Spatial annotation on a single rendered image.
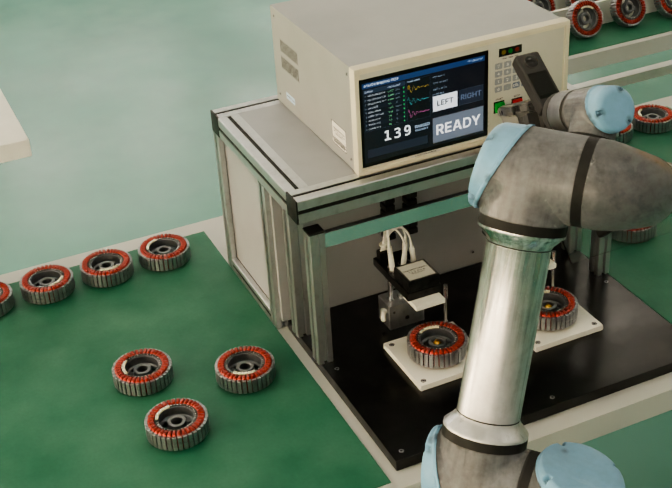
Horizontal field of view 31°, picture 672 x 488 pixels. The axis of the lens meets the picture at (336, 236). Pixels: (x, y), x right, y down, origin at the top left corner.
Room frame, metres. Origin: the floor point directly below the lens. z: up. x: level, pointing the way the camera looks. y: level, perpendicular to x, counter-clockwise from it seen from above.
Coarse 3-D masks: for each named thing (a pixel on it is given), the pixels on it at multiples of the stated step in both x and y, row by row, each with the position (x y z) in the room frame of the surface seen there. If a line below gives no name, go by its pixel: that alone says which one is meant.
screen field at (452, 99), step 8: (472, 88) 1.99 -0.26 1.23; (480, 88) 1.99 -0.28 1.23; (440, 96) 1.96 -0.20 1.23; (448, 96) 1.97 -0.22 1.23; (456, 96) 1.97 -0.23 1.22; (464, 96) 1.98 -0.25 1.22; (472, 96) 1.99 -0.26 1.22; (480, 96) 1.99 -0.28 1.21; (440, 104) 1.96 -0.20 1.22; (448, 104) 1.97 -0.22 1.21; (456, 104) 1.97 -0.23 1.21
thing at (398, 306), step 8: (384, 296) 1.94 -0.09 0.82; (384, 304) 1.93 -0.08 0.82; (392, 304) 1.92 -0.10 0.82; (400, 304) 1.92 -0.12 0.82; (408, 304) 1.92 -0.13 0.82; (392, 312) 1.91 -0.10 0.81; (400, 312) 1.91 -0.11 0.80; (408, 312) 1.92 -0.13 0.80; (416, 312) 1.93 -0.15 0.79; (392, 320) 1.91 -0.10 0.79; (400, 320) 1.91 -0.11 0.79; (408, 320) 1.92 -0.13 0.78; (416, 320) 1.93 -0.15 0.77; (392, 328) 1.91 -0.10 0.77
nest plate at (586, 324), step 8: (584, 312) 1.91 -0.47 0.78; (576, 320) 1.88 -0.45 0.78; (584, 320) 1.88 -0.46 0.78; (592, 320) 1.88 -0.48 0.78; (568, 328) 1.86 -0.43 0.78; (576, 328) 1.86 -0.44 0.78; (584, 328) 1.86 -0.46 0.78; (592, 328) 1.85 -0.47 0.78; (600, 328) 1.86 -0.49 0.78; (536, 336) 1.84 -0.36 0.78; (544, 336) 1.84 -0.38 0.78; (552, 336) 1.84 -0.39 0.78; (560, 336) 1.83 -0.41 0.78; (568, 336) 1.83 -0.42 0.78; (576, 336) 1.84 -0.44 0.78; (536, 344) 1.81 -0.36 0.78; (544, 344) 1.81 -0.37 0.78; (552, 344) 1.82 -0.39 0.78
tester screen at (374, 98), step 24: (432, 72) 1.95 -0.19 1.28; (456, 72) 1.97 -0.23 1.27; (480, 72) 1.99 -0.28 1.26; (384, 96) 1.92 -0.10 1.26; (408, 96) 1.94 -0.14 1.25; (432, 96) 1.95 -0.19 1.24; (384, 120) 1.92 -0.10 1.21; (408, 120) 1.94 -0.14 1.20; (432, 120) 1.95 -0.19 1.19; (384, 144) 1.92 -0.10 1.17; (432, 144) 1.95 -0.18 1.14
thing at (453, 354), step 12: (420, 324) 1.85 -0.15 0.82; (432, 324) 1.85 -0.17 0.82; (444, 324) 1.85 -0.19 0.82; (408, 336) 1.82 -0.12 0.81; (420, 336) 1.82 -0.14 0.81; (432, 336) 1.84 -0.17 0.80; (444, 336) 1.84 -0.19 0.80; (456, 336) 1.81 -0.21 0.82; (408, 348) 1.80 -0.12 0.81; (420, 348) 1.78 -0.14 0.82; (432, 348) 1.78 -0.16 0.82; (444, 348) 1.77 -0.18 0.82; (456, 348) 1.77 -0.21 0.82; (420, 360) 1.77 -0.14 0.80; (432, 360) 1.75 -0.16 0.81; (444, 360) 1.76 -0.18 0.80; (456, 360) 1.76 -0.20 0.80
